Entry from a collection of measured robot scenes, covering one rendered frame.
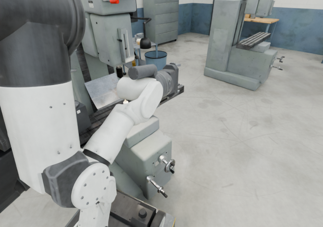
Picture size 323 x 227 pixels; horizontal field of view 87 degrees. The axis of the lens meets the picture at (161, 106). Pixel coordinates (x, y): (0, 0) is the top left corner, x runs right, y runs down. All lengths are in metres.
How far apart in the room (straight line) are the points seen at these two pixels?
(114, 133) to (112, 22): 0.86
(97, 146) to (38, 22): 0.24
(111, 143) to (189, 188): 1.69
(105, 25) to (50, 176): 0.96
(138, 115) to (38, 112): 0.22
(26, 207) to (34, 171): 2.03
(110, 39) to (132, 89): 0.73
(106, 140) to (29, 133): 0.16
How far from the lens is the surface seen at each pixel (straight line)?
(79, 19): 0.29
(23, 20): 0.26
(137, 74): 0.44
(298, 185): 2.48
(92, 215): 1.02
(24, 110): 0.28
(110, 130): 0.40
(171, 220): 1.45
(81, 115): 1.31
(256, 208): 2.12
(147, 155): 1.35
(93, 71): 1.68
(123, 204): 1.31
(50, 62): 0.27
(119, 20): 1.19
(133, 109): 0.41
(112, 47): 1.18
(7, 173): 0.55
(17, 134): 0.30
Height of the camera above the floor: 1.75
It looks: 35 degrees down
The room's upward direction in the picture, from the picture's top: 1 degrees counter-clockwise
